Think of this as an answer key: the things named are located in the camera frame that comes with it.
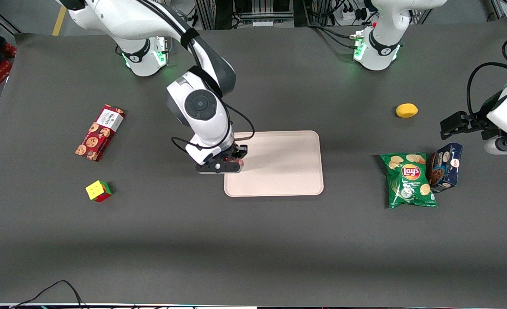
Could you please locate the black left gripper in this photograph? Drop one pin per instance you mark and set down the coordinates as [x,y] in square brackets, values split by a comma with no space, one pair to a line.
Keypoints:
[480,122]

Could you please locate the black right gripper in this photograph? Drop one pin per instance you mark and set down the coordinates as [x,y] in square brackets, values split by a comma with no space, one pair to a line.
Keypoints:
[239,151]

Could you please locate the red coke bottle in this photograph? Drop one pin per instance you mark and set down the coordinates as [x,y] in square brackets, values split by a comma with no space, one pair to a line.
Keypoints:
[242,163]

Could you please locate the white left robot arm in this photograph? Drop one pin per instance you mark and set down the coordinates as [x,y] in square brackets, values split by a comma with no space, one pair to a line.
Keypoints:
[380,56]

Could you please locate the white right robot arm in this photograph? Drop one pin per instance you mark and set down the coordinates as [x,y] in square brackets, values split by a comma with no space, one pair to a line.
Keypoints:
[202,105]

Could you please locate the pale pink plastic tray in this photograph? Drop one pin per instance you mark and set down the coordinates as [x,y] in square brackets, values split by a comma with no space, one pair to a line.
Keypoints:
[283,165]

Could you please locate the dark blue cookie box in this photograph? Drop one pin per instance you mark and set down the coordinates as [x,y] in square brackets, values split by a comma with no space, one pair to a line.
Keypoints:
[446,167]

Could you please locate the yellow lemon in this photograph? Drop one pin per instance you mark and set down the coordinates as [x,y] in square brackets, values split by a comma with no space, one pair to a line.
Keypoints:
[406,110]

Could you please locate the green Lay's chips bag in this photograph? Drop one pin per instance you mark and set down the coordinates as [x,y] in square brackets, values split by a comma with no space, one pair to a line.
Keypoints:
[410,182]

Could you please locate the dark grey table cover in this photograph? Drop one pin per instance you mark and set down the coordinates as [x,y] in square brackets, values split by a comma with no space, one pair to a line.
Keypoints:
[253,249]

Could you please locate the red cookie box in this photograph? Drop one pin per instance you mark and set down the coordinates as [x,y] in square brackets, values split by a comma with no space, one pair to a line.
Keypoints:
[100,133]

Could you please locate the multicoloured puzzle cube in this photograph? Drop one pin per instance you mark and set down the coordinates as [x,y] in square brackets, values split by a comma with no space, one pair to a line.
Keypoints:
[98,191]

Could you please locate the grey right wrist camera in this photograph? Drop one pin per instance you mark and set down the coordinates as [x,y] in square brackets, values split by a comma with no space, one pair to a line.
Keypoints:
[217,167]

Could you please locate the aluminium frame rack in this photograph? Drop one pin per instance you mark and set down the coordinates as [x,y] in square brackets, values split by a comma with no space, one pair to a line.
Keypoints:
[245,10]

